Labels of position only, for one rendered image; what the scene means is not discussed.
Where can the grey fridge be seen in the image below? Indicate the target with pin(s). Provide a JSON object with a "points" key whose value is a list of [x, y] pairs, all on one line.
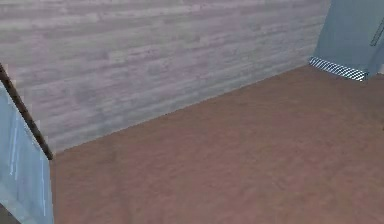
{"points": [[346, 36]]}

